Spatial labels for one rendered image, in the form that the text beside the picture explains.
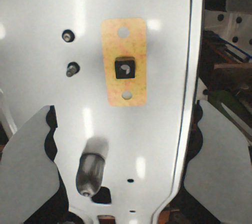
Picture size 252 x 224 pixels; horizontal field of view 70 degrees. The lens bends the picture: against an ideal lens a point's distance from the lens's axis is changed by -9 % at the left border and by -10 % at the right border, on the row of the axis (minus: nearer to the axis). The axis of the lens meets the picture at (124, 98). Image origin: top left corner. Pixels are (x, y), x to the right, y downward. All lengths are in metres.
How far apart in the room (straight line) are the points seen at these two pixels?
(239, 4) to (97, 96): 0.17
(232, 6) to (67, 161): 0.26
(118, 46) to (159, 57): 0.04
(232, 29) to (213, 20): 0.06
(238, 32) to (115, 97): 0.42
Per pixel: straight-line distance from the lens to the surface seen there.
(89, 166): 0.23
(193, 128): 0.39
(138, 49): 0.17
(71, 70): 0.18
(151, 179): 0.28
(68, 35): 0.18
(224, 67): 0.29
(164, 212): 0.94
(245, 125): 0.19
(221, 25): 0.52
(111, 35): 0.17
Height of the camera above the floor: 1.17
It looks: 60 degrees down
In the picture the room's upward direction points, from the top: 177 degrees counter-clockwise
